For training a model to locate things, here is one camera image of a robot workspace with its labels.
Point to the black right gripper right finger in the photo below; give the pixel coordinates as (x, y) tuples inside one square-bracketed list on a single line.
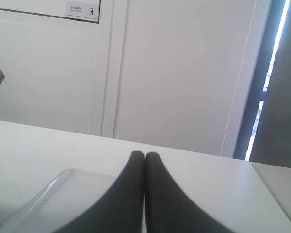
[(188, 197)]

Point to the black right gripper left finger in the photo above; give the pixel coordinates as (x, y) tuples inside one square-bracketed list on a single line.
[(120, 209)]

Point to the white plastic tray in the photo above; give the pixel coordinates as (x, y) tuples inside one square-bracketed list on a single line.
[(65, 198)]

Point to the white wall sign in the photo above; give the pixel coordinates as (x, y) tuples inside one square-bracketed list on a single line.
[(87, 10)]

